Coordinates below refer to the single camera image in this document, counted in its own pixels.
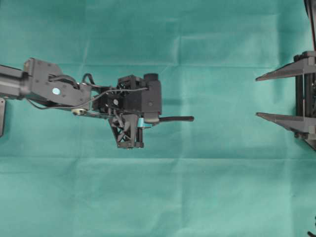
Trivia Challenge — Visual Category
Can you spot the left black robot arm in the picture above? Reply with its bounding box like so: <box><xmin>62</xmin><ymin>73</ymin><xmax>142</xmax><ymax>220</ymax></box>
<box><xmin>0</xmin><ymin>58</ymin><xmax>150</xmax><ymax>149</ymax></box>

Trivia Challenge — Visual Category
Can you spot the black cable top right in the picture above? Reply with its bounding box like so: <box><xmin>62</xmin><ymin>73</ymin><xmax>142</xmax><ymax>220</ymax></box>
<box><xmin>303</xmin><ymin>0</ymin><xmax>316</xmax><ymax>51</ymax></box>

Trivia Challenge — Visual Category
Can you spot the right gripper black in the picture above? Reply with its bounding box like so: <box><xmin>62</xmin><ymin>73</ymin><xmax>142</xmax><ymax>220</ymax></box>
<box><xmin>255</xmin><ymin>51</ymin><xmax>316</xmax><ymax>150</ymax></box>

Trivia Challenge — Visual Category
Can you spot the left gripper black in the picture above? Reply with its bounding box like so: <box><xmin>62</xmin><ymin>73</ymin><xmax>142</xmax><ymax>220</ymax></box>
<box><xmin>92</xmin><ymin>75</ymin><xmax>146</xmax><ymax>149</ymax></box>

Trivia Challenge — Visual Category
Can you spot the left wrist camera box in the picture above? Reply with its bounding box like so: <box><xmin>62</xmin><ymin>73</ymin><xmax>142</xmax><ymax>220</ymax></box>
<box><xmin>141</xmin><ymin>73</ymin><xmax>162</xmax><ymax>124</ymax></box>

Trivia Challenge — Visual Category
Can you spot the black velcro strap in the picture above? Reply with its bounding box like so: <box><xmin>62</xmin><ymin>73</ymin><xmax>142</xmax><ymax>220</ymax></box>
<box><xmin>159</xmin><ymin>116</ymin><xmax>195</xmax><ymax>123</ymax></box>

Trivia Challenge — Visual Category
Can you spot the left camera black cable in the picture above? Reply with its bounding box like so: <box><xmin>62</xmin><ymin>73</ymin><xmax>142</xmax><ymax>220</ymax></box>
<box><xmin>82</xmin><ymin>73</ymin><xmax>149</xmax><ymax>109</ymax></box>

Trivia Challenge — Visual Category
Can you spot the black cable bottom right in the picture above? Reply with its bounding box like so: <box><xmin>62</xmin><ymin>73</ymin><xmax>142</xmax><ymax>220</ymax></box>
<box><xmin>307</xmin><ymin>216</ymin><xmax>316</xmax><ymax>237</ymax></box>

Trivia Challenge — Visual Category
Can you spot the green table cloth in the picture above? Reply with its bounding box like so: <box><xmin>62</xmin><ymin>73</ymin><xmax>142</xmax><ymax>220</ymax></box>
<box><xmin>0</xmin><ymin>0</ymin><xmax>316</xmax><ymax>237</ymax></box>

